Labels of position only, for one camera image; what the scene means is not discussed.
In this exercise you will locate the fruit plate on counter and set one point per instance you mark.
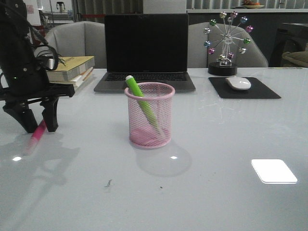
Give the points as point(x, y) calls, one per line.
point(249, 4)

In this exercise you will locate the ferris wheel desk ornament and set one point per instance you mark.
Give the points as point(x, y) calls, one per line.
point(224, 64)

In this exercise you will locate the grey left armchair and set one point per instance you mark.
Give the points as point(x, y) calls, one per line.
point(83, 38)

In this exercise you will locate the grey right armchair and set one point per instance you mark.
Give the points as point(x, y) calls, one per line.
point(245, 55)

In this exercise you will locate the dark side table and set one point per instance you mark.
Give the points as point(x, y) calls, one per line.
point(290, 37)

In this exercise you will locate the yellow top book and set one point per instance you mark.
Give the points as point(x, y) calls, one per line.
point(71, 68)

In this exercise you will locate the grey armchair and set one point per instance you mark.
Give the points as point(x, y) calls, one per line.
point(245, 55)
point(83, 38)

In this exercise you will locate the grey open laptop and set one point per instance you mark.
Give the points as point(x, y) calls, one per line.
point(150, 47)

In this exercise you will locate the black mouse pad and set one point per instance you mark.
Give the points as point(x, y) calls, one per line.
point(258, 90)

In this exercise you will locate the red barrier belt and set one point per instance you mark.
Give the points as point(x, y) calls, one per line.
point(92, 15)

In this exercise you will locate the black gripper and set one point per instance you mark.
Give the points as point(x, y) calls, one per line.
point(28, 80)

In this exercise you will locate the bottom yellow book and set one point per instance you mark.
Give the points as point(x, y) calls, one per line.
point(80, 87)

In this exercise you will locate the green highlighter pen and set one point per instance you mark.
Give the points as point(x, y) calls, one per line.
point(144, 105)

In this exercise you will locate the pink mesh pen holder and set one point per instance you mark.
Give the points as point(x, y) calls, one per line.
point(159, 96)

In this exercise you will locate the white counter shelf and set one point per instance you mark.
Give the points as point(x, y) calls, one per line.
point(261, 10)

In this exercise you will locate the pink highlighter pen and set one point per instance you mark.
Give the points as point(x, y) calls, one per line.
point(35, 138)

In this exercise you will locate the yellow book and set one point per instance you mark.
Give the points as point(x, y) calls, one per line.
point(71, 68)
point(80, 87)

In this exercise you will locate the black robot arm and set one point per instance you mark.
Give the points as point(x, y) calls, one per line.
point(18, 38)

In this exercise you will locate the olive cushion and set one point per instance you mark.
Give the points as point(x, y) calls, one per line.
point(299, 58)

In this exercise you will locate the white cabinet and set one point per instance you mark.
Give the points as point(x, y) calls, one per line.
point(164, 6)

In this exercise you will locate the white computer mouse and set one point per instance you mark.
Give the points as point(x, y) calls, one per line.
point(238, 83)

